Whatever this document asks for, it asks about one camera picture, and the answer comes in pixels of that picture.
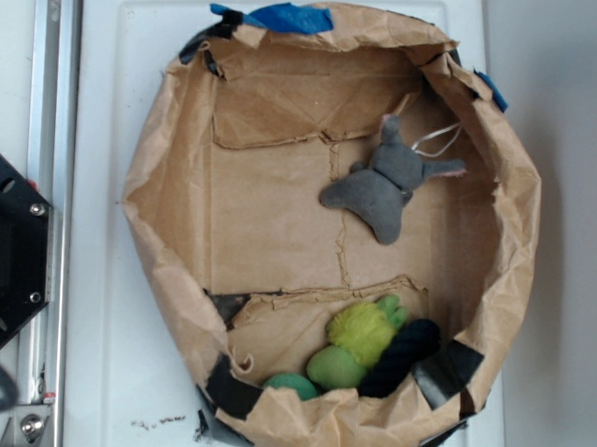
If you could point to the green plush toy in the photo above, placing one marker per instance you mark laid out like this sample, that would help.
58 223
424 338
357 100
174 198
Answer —
357 337

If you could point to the aluminium extrusion rail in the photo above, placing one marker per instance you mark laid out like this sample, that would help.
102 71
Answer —
50 164

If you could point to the dark navy rope toy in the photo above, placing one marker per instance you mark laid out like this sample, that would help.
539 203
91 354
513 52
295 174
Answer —
415 342

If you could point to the gray plush elephant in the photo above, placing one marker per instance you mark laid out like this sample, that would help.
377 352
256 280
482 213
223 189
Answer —
378 191

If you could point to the white plastic tray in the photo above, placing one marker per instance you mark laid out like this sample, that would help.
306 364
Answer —
126 383

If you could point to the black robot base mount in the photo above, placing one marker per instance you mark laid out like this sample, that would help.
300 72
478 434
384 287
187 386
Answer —
24 249

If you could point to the brown paper bag bin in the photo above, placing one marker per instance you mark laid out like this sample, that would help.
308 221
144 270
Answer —
247 266

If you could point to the metal corner bracket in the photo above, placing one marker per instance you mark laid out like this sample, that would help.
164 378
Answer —
29 426

